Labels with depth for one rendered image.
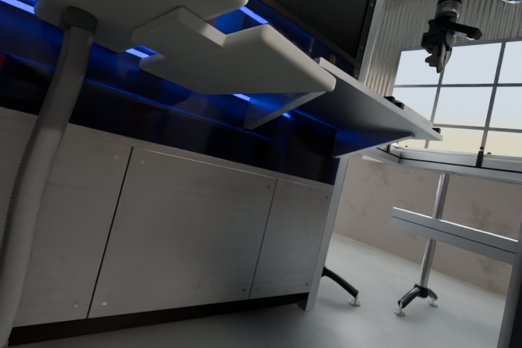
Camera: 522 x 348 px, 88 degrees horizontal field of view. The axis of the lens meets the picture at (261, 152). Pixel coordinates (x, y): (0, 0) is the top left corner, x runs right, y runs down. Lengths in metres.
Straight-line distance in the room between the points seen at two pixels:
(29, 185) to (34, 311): 0.45
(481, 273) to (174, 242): 3.01
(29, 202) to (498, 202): 3.40
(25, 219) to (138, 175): 0.34
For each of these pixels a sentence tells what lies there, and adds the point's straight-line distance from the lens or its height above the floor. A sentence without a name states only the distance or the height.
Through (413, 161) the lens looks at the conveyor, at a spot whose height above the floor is 0.87.
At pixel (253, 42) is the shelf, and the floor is 0.78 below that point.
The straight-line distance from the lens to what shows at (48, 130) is 0.59.
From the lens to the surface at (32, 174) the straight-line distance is 0.60.
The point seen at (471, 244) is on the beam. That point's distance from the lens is 1.92.
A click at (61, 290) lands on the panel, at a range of 0.95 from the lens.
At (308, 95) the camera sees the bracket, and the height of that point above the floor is 0.83.
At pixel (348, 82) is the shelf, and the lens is 0.73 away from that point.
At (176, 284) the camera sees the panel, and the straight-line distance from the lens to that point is 1.03.
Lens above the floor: 0.61
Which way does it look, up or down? 3 degrees up
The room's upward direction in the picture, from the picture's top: 14 degrees clockwise
